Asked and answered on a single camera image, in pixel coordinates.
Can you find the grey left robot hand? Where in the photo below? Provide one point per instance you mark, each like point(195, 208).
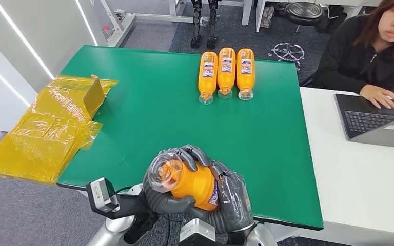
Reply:
point(152, 201)

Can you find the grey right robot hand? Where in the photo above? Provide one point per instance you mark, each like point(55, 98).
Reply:
point(232, 193)

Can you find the orange juice bottle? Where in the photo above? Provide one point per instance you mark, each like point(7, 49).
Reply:
point(226, 76)
point(208, 79)
point(245, 76)
point(193, 183)

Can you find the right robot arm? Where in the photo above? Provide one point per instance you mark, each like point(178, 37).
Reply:
point(265, 237)

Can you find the green table mat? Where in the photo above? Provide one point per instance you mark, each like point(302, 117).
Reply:
point(149, 112)

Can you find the yellow film wrapped cardboard box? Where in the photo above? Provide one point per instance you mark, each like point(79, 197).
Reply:
point(47, 129)

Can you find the grey laptop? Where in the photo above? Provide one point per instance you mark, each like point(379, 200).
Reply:
point(363, 122)

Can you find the black robot leg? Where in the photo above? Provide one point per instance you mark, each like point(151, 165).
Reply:
point(212, 23)
point(196, 23)

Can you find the person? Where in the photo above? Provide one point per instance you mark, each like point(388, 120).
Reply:
point(346, 57)

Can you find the grey cloth bag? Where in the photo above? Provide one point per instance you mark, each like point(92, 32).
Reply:
point(267, 17)

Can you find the white light strip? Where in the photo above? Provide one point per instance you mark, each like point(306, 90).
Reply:
point(5, 80)
point(23, 39)
point(87, 23)

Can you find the black round stool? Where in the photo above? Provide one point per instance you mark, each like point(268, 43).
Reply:
point(304, 13)

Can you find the black backpack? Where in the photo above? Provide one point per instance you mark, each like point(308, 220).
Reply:
point(331, 18)

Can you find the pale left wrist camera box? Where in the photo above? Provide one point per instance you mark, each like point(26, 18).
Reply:
point(103, 195)

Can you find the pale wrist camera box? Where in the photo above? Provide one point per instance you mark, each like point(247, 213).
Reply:
point(103, 195)
point(197, 232)

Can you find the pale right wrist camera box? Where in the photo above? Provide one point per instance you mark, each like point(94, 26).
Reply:
point(197, 232)

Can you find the white metal frame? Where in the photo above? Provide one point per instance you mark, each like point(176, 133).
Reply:
point(125, 29)

